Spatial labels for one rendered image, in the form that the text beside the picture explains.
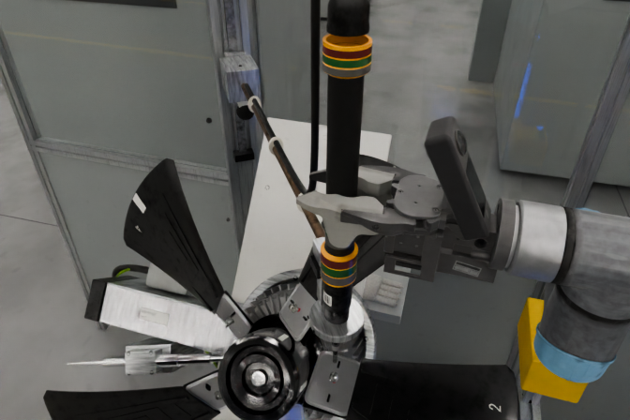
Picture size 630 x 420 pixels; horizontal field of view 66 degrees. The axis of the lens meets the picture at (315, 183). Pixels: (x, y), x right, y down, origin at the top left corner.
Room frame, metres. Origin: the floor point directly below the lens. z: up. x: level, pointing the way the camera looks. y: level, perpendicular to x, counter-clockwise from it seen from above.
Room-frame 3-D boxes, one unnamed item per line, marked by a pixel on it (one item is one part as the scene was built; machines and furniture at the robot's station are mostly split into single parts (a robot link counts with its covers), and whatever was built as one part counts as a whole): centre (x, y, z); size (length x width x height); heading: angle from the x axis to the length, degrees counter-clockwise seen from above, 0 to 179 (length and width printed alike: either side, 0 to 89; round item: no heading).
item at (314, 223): (0.70, 0.07, 1.41); 0.54 x 0.01 x 0.01; 18
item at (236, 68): (1.01, 0.17, 1.41); 0.10 x 0.07 x 0.08; 18
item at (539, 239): (0.36, -0.21, 1.50); 0.08 x 0.05 x 0.08; 163
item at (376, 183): (0.44, -0.04, 1.50); 0.09 x 0.03 x 0.06; 63
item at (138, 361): (0.52, 0.30, 1.08); 0.07 x 0.04 x 0.06; 83
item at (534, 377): (0.59, -0.46, 1.02); 0.16 x 0.10 x 0.11; 163
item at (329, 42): (0.41, -0.03, 1.67); 0.04 x 0.04 x 0.03
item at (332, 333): (0.42, -0.02, 1.37); 0.09 x 0.07 x 0.10; 18
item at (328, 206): (0.39, -0.02, 1.50); 0.09 x 0.03 x 0.06; 83
